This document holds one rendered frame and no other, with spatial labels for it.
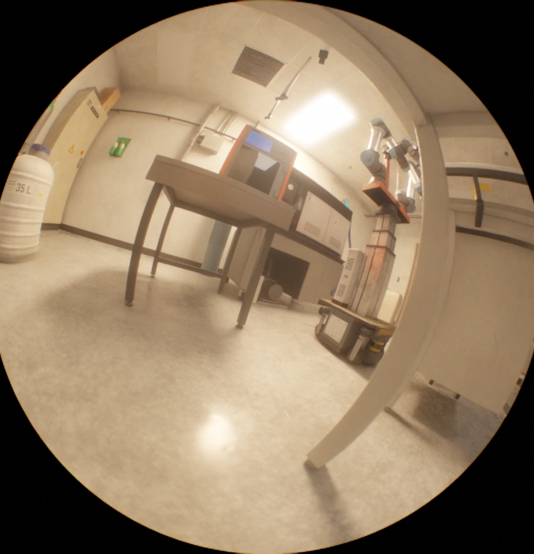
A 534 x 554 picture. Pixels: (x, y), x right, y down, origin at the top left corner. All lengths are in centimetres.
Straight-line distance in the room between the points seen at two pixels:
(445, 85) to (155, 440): 93
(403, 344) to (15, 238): 165
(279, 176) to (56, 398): 125
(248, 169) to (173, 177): 39
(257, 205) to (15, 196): 150
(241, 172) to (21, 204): 139
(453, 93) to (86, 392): 104
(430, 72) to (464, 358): 86
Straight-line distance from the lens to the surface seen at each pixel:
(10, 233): 143
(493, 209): 86
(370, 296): 115
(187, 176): 78
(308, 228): 183
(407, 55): 49
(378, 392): 31
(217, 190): 77
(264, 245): 90
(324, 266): 193
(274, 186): 98
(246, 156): 97
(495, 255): 91
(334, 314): 114
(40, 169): 144
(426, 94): 52
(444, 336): 83
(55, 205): 317
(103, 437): 45
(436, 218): 32
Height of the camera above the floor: 40
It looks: 5 degrees down
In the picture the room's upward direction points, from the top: 18 degrees clockwise
